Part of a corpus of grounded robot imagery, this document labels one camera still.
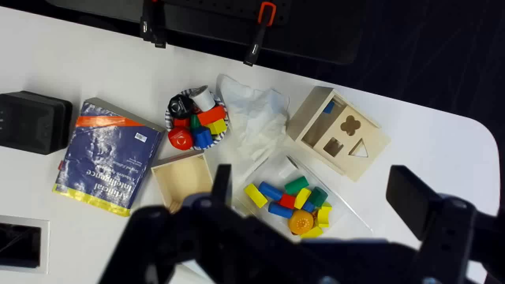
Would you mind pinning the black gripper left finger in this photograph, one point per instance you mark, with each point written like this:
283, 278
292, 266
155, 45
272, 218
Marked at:
221, 184

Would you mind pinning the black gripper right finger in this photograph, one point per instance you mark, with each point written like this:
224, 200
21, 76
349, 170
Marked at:
442, 222

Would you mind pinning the red rectangular wooden block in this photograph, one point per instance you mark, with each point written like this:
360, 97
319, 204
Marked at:
212, 116

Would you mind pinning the blue wooden block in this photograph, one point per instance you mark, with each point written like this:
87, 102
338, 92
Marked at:
202, 138
270, 192
280, 211

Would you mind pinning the red round wooden block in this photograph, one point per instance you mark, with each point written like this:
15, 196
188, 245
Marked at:
180, 140

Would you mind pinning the small red wooden block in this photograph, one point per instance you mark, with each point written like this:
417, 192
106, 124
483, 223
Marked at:
180, 124
286, 203

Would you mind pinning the green wooden block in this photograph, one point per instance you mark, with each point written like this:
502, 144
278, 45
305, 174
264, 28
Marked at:
194, 122
297, 185
318, 198

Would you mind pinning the black white patterned bowl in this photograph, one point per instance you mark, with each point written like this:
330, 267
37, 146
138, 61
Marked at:
169, 122

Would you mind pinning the white cylinder block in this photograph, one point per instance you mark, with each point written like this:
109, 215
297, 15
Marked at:
204, 99

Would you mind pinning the orange round wooden block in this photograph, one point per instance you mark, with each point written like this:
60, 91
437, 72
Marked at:
300, 223

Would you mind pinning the blue book with yellow edge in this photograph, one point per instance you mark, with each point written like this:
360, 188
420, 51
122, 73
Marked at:
108, 159

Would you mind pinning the small open wooden tray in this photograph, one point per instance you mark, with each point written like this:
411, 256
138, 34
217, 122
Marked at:
182, 179

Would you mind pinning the clear plastic container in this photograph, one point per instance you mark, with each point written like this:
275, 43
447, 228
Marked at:
273, 171

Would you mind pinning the crumpled clear plastic bag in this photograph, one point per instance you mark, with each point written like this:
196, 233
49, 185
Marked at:
254, 121

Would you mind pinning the black ball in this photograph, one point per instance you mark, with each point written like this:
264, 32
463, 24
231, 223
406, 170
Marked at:
180, 106

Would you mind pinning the wooden shape sorter box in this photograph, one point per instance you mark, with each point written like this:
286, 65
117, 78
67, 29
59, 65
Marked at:
341, 143

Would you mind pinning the black orange bar clamp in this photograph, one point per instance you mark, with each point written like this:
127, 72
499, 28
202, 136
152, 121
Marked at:
152, 24
261, 32

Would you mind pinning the black plastic box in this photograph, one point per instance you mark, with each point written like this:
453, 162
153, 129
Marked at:
32, 122

